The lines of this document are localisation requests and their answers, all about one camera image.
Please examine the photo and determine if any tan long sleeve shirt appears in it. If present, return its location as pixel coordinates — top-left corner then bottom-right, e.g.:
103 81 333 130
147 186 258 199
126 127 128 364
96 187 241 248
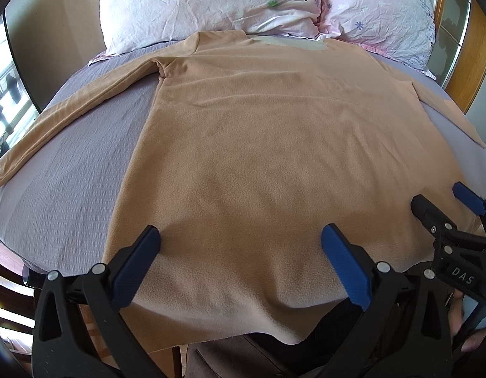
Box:
0 31 486 352

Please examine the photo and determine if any person's right hand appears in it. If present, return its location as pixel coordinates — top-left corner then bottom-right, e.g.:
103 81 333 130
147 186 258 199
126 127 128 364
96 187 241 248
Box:
448 289 486 352

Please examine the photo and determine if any lavender bed sheet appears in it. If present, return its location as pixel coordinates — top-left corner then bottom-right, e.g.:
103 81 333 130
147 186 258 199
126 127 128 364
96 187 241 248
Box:
0 43 486 276

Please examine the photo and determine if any wooden headboard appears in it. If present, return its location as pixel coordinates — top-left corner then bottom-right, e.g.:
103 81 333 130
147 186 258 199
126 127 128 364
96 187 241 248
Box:
428 0 486 113

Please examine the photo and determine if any pink floral pillow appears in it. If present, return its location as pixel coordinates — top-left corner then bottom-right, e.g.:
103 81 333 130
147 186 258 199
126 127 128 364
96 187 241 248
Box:
318 0 436 74

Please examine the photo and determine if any white floral pillow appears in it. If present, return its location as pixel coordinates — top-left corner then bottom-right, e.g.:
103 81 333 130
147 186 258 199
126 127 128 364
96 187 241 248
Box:
99 0 322 55

